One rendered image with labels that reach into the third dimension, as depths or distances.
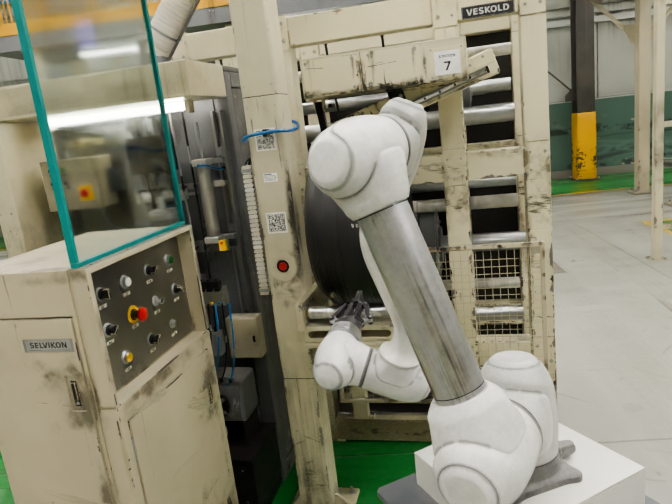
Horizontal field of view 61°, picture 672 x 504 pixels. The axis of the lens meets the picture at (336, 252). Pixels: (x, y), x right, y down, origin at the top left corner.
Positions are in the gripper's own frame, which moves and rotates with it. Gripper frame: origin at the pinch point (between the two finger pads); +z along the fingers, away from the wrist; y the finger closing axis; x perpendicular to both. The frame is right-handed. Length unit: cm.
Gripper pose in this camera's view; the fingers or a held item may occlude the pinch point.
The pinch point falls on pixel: (358, 299)
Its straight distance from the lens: 172.7
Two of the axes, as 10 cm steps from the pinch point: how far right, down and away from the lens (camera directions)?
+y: -9.7, 0.6, 2.4
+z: 2.1, -3.7, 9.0
